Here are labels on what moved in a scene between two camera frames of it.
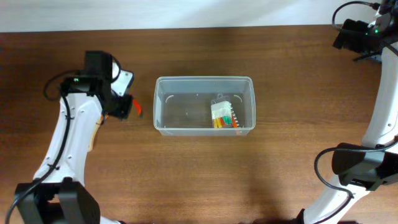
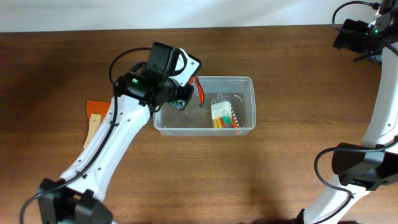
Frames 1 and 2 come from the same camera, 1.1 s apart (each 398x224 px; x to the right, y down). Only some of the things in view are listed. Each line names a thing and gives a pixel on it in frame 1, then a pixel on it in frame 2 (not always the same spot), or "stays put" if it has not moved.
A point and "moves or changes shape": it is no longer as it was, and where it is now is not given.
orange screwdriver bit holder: (234, 122) stays put
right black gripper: (343, 35) stays put
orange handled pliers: (138, 107) moves or changes shape
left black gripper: (123, 106) → (185, 94)
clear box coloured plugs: (221, 112) stays put
